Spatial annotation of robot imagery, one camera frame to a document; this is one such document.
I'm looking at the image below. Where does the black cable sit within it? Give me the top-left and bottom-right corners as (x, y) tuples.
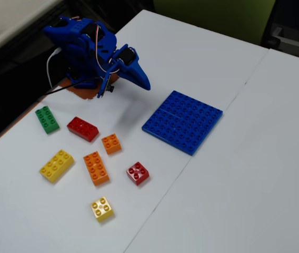
(44, 76), (103, 96)

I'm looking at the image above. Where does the yellow 2x2 block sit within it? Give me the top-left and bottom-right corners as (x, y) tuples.
(90, 196), (114, 222)

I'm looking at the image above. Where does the blue 8x8 baseplate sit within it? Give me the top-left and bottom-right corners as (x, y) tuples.
(141, 90), (223, 156)

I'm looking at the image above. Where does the green 2x4 block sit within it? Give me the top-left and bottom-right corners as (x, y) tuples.
(35, 105), (60, 134)

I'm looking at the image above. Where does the white side table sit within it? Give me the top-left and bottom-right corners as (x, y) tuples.
(0, 0), (63, 63)

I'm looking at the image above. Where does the orange 2x4 block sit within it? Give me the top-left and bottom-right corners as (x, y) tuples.
(83, 151), (110, 187)

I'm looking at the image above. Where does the yellow 2x4 block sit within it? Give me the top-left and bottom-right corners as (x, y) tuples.
(39, 149), (75, 184)

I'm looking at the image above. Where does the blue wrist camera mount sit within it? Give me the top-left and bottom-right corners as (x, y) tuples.
(97, 70), (115, 99)

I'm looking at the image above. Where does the white cable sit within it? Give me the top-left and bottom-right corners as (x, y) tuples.
(46, 47), (62, 87)

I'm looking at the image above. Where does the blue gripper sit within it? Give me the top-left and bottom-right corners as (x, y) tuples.
(108, 43), (151, 91)

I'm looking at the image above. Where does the grey metal chair frame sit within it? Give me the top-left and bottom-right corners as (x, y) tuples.
(261, 20), (299, 63)

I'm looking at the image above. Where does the red 2x2 block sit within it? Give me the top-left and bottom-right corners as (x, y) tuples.
(126, 161), (150, 186)

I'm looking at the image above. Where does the orange 2x2 block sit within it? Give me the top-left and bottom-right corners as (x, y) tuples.
(101, 133), (122, 155)

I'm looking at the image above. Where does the red 2x4 block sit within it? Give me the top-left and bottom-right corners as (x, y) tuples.
(66, 116), (99, 143)

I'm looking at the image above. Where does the red white servo wire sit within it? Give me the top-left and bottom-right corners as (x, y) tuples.
(94, 23), (118, 79)

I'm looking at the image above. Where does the green panel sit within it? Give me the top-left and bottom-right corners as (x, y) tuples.
(153, 0), (276, 46)

